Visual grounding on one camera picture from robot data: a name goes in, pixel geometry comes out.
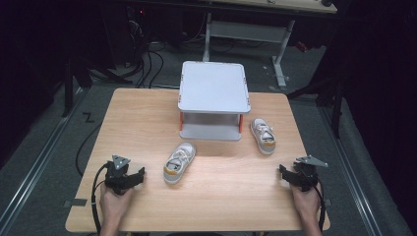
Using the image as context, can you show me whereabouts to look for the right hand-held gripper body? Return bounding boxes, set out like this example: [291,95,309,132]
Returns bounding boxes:
[293,154,329,193]

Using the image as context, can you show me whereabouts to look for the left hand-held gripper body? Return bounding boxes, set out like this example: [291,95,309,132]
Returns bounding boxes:
[103,154,133,197]

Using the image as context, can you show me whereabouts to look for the white sneaker with orange heel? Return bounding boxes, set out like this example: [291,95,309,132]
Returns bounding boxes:
[162,141,198,185]
[250,117,277,156]

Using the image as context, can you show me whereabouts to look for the white two-tier shoe rack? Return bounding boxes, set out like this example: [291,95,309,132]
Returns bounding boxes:
[177,60,252,142]

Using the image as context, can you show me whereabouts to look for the person's left hand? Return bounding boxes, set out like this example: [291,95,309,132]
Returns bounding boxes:
[98,183,135,228]

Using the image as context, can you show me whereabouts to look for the person's right hand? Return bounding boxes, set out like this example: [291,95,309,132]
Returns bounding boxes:
[289,181,323,228]

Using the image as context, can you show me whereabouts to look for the black metal stand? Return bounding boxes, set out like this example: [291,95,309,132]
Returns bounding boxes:
[285,74,346,140]
[61,53,93,118]

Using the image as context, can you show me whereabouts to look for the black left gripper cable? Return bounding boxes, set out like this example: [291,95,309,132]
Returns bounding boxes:
[90,162,110,235]

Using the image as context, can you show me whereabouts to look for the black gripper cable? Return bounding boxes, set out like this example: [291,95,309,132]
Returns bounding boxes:
[90,162,110,235]
[314,176,328,233]

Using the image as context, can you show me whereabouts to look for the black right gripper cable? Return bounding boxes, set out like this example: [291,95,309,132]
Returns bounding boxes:
[314,176,328,233]

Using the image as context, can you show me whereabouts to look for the black floor cable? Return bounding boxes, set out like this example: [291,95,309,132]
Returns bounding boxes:
[75,122,103,178]

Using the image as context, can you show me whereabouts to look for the metal floor rail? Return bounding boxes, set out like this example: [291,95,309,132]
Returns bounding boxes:
[318,107,386,236]
[0,88,87,232]

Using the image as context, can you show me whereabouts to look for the bundle of black floor cables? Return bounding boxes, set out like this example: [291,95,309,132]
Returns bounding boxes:
[122,6,165,89]

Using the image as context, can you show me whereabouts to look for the white metal desk frame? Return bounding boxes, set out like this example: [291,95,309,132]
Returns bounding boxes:
[202,13,296,89]

